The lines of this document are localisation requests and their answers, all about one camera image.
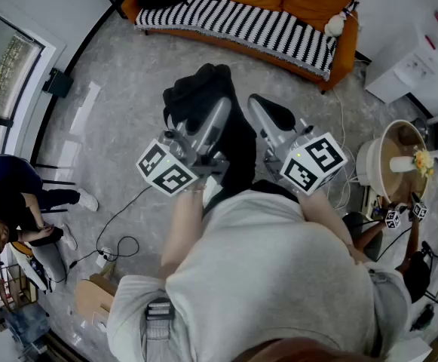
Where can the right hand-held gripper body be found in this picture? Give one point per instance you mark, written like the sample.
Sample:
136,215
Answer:
309,164

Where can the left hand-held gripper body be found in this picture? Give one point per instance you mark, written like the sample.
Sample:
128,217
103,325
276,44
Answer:
166,168

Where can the black garment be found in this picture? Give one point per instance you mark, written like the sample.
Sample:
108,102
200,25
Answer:
203,85

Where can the orange sofa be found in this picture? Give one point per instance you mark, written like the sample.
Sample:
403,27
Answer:
345,59

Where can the person's left forearm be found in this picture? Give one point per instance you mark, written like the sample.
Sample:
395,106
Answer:
181,232

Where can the person's right forearm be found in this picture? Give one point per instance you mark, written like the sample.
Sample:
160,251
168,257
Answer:
324,217

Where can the person's black trousers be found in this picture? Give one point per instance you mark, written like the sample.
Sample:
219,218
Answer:
275,189

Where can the round beige white table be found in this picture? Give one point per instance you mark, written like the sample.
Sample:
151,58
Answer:
369,164

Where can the white vase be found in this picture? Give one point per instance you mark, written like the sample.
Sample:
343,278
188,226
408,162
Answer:
401,163

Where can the white power strip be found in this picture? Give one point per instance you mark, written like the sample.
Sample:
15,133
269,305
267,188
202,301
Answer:
103,256

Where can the yellow flower bunch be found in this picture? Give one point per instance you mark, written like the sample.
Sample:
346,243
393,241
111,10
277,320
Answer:
424,160

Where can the dark trash can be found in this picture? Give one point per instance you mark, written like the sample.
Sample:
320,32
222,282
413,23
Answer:
421,126

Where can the person's gray t-shirt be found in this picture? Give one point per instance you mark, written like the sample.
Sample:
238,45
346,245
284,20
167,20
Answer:
271,277

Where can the white desk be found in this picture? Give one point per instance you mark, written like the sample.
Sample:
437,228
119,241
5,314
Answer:
392,77

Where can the black box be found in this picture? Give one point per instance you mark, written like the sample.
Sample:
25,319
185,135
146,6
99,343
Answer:
58,83

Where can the white plush toy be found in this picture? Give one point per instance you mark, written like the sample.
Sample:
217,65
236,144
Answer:
334,25

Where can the dark blue chair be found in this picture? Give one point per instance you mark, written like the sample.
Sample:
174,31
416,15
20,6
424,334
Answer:
11,172

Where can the black white striped blanket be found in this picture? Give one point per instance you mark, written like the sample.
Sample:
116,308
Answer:
241,17

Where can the square orange cushion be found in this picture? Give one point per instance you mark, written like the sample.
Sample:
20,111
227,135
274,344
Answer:
316,2

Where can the window with black frame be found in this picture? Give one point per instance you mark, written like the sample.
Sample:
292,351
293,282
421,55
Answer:
11,74

